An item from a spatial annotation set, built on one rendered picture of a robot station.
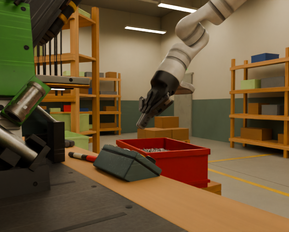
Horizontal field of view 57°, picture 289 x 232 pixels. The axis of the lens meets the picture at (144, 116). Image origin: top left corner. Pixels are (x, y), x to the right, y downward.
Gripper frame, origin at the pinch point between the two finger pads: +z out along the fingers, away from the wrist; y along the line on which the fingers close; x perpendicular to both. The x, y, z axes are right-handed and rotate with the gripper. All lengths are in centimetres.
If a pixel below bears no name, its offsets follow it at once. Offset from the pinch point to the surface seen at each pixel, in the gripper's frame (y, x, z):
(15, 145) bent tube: 6.1, -24.3, 20.4
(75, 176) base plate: 2.2, -9.5, 20.0
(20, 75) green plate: -1.0, -29.9, 8.4
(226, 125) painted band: -430, 514, -295
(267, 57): -266, 359, -383
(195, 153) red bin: 1.2, 20.8, -2.2
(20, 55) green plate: -2.1, -32.1, 4.9
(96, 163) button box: -0.6, -5.4, 15.2
